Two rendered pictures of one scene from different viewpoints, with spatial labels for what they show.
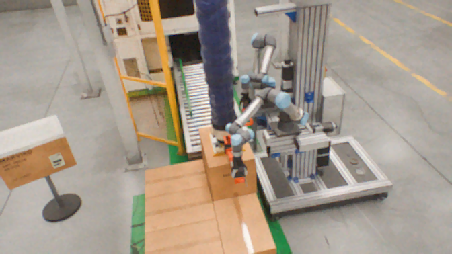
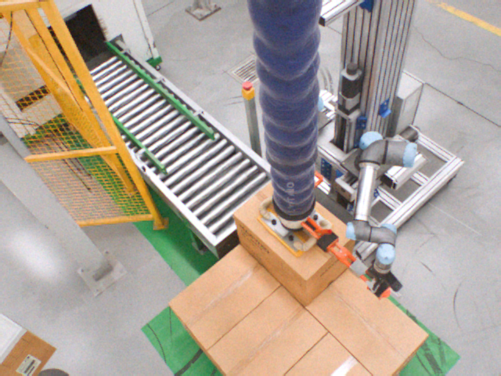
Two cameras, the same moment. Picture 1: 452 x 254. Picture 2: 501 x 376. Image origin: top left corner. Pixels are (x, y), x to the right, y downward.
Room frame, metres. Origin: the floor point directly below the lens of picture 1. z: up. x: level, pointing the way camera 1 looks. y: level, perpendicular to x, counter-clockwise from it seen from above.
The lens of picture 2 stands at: (1.43, 0.76, 3.26)
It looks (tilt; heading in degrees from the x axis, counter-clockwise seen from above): 56 degrees down; 335
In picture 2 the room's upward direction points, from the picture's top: 10 degrees counter-clockwise
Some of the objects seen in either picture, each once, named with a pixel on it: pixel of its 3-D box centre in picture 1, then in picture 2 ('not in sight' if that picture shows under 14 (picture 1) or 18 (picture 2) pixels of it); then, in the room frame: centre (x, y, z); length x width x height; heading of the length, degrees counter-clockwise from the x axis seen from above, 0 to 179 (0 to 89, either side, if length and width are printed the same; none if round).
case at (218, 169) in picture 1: (226, 158); (293, 239); (2.53, 0.02, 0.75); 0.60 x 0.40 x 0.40; 9
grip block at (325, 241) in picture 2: (230, 148); (327, 240); (2.28, -0.02, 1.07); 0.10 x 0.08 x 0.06; 97
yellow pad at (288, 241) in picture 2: (215, 142); (282, 230); (2.51, 0.11, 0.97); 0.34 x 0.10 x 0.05; 7
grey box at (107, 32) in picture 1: (110, 39); (5, 128); (3.53, 1.08, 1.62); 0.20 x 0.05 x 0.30; 8
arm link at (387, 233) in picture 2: (244, 135); (383, 236); (2.03, -0.13, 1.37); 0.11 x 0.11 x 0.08; 42
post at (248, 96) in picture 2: (253, 117); (254, 135); (3.55, -0.34, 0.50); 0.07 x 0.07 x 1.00; 8
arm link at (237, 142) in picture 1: (237, 142); (385, 256); (1.95, -0.07, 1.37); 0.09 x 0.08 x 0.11; 132
